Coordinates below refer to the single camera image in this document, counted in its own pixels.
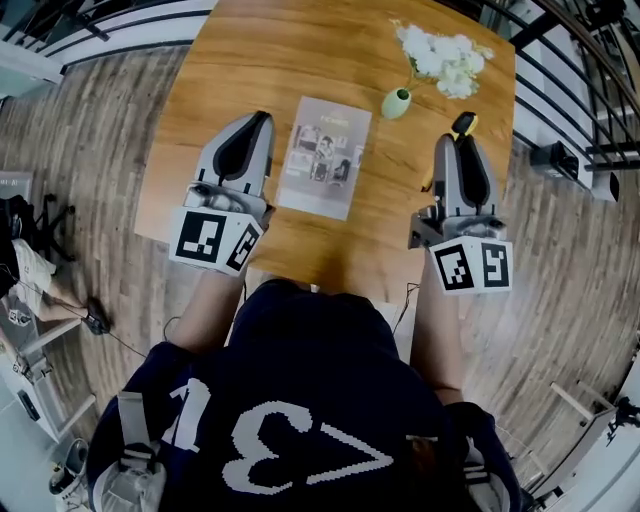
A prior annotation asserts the black chair base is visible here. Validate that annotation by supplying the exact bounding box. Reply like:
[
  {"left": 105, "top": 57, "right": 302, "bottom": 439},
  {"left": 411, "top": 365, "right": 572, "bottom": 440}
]
[{"left": 29, "top": 192, "right": 79, "bottom": 264}]

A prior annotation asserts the black waste bin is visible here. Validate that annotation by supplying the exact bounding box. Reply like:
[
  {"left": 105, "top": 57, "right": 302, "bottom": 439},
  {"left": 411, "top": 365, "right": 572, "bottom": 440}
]
[{"left": 530, "top": 140, "right": 581, "bottom": 180}]

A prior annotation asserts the grey photo booklet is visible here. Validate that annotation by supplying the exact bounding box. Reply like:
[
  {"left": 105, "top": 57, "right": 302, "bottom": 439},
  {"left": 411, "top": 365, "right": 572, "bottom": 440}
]
[{"left": 275, "top": 95, "right": 374, "bottom": 222}]

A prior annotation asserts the yellow black utility knife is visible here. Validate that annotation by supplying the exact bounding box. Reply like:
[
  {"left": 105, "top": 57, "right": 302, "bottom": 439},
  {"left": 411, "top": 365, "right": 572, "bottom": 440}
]
[{"left": 419, "top": 112, "right": 480, "bottom": 194}]

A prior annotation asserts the grey shoulder strap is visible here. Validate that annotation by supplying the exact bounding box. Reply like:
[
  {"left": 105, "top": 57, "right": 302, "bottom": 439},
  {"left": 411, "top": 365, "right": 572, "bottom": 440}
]
[
  {"left": 462, "top": 439, "right": 504, "bottom": 512},
  {"left": 117, "top": 389, "right": 169, "bottom": 512}
]

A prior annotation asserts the white waste bin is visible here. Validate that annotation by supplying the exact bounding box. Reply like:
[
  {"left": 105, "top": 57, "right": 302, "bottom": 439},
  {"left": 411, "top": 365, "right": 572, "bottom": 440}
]
[{"left": 579, "top": 167, "right": 622, "bottom": 204}]

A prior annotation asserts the dark blue printed shirt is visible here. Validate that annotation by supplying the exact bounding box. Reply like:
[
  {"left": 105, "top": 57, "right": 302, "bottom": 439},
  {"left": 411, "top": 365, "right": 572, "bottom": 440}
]
[{"left": 85, "top": 278, "right": 526, "bottom": 512}]

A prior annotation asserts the dark metal stair railing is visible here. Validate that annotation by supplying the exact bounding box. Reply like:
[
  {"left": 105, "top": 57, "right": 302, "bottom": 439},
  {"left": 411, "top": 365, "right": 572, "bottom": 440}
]
[{"left": 479, "top": 0, "right": 640, "bottom": 174}]

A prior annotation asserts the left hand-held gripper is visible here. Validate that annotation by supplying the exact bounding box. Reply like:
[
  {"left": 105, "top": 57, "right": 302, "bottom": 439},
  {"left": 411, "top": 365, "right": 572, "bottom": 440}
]
[{"left": 168, "top": 111, "right": 277, "bottom": 275}]

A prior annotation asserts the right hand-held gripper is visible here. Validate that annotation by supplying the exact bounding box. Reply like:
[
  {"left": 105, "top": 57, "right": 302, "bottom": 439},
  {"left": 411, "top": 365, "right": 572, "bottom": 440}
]
[{"left": 409, "top": 134, "right": 515, "bottom": 297}]

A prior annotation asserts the dark metal balcony railing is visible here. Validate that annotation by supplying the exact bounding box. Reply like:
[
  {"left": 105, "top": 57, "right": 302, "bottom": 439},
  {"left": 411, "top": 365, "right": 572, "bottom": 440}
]
[{"left": 9, "top": 0, "right": 214, "bottom": 44}]

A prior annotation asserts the pale green vase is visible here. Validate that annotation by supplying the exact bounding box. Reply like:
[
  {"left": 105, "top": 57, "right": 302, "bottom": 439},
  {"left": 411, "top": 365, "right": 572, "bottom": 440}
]
[{"left": 381, "top": 87, "right": 414, "bottom": 121}]

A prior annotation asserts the light wooden stool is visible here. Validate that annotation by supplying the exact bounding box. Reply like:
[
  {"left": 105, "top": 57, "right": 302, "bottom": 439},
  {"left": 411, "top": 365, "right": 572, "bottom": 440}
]
[{"left": 549, "top": 379, "right": 619, "bottom": 451}]

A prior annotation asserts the white flower bunch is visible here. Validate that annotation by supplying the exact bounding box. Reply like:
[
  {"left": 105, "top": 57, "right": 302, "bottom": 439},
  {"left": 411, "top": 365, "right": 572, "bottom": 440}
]
[{"left": 388, "top": 18, "right": 496, "bottom": 101}]

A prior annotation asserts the person's right forearm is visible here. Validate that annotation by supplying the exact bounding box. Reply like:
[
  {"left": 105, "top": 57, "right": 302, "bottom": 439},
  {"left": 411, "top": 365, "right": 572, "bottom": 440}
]
[{"left": 409, "top": 249, "right": 467, "bottom": 407}]

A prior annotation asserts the person's left forearm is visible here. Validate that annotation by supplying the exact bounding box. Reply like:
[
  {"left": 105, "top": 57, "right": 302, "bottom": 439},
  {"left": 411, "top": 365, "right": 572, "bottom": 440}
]
[{"left": 172, "top": 264, "right": 247, "bottom": 357}]

